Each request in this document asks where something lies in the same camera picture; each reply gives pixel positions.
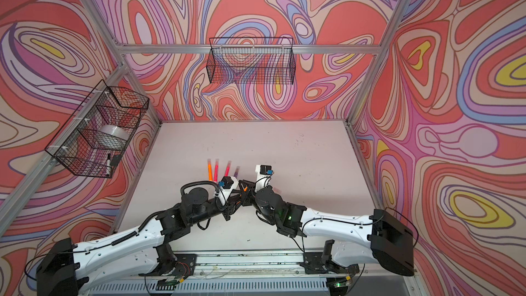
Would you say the black wire basket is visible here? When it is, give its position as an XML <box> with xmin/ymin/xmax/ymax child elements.
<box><xmin>45</xmin><ymin>81</ymin><xmax>149</xmax><ymax>179</ymax></box>
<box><xmin>206</xmin><ymin>36</ymin><xmax>296</xmax><ymax>85</ymax></box>

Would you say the pink highlighter pen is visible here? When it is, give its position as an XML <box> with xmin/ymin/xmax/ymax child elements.
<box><xmin>224</xmin><ymin>160</ymin><xmax>231</xmax><ymax>176</ymax></box>
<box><xmin>213</xmin><ymin>159</ymin><xmax>219</xmax><ymax>183</ymax></box>

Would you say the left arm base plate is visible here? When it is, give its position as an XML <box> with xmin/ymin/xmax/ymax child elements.
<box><xmin>139</xmin><ymin>253</ymin><xmax>197</xmax><ymax>278</ymax></box>

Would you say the aluminium front rail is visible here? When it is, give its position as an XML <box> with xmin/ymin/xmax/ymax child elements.
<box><xmin>81</xmin><ymin>248</ymin><xmax>420</xmax><ymax>280</ymax></box>

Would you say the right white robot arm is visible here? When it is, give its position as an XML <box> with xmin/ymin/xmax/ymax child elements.
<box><xmin>240</xmin><ymin>180</ymin><xmax>414</xmax><ymax>276</ymax></box>

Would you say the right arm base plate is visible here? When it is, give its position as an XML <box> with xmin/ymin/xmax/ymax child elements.
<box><xmin>299</xmin><ymin>252</ymin><xmax>360</xmax><ymax>277</ymax></box>

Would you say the black wire basket left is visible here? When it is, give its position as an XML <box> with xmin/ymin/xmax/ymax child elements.
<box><xmin>45</xmin><ymin>81</ymin><xmax>149</xmax><ymax>179</ymax></box>

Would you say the orange highlighter pen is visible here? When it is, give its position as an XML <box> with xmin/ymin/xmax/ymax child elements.
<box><xmin>208</xmin><ymin>159</ymin><xmax>214</xmax><ymax>182</ymax></box>

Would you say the black wire basket back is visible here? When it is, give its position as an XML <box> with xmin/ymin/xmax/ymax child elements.
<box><xmin>206</xmin><ymin>36</ymin><xmax>296</xmax><ymax>85</ymax></box>

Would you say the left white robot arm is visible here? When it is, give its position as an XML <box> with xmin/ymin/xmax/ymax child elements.
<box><xmin>35</xmin><ymin>184</ymin><xmax>245</xmax><ymax>295</ymax></box>

